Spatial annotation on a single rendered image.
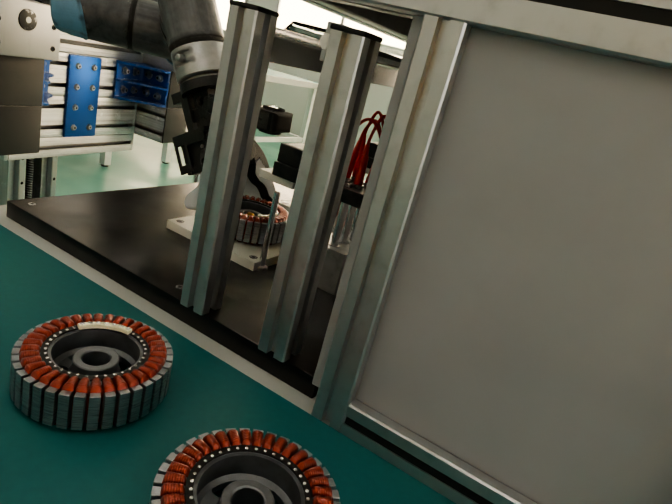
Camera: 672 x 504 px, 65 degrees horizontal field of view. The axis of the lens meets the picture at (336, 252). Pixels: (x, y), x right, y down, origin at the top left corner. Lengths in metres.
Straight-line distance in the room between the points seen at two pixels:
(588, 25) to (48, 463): 0.42
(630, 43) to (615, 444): 0.25
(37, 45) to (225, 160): 0.66
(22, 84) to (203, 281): 0.70
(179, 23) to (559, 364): 0.60
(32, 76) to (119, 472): 0.87
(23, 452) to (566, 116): 0.40
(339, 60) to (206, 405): 0.29
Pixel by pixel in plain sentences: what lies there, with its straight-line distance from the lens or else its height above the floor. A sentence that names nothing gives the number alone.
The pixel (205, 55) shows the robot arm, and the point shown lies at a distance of 0.75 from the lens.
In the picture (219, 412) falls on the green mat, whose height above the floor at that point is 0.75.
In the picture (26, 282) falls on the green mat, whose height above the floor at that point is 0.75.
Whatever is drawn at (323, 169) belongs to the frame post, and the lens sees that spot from 0.42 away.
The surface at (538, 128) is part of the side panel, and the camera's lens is 0.36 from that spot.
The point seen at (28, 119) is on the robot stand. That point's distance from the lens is 1.16.
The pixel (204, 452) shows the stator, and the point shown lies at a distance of 0.36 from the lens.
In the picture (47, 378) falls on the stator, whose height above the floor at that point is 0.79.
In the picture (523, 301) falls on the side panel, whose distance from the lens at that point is 0.38.
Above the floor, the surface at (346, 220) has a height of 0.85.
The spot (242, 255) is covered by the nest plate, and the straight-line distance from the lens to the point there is 0.66.
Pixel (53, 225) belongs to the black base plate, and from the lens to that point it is 0.71.
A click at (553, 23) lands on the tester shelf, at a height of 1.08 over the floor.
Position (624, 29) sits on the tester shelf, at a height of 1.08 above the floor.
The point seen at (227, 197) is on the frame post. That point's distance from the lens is 0.49.
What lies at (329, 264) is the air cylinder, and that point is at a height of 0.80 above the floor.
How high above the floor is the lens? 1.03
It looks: 20 degrees down
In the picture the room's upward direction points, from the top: 15 degrees clockwise
